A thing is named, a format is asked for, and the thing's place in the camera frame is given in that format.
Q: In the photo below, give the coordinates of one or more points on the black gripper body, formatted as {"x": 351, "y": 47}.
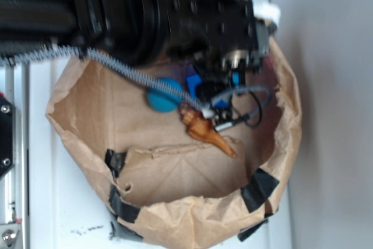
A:
{"x": 224, "y": 38}

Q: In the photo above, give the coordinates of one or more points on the blue rectangular block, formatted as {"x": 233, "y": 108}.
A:
{"x": 201, "y": 92}

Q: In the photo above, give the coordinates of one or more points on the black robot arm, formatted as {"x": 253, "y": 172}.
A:
{"x": 134, "y": 31}

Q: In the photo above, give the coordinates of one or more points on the blue dimpled ball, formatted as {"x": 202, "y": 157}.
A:
{"x": 162, "y": 102}

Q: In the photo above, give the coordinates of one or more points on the orange brown conch shell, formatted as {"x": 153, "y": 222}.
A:
{"x": 203, "y": 130}

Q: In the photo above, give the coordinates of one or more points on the brown paper bag bin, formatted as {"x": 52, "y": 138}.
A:
{"x": 162, "y": 185}

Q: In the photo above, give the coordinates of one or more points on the black mounting plate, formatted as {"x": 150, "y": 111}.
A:
{"x": 8, "y": 121}

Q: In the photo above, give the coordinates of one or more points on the aluminium frame rail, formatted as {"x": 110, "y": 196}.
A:
{"x": 15, "y": 221}

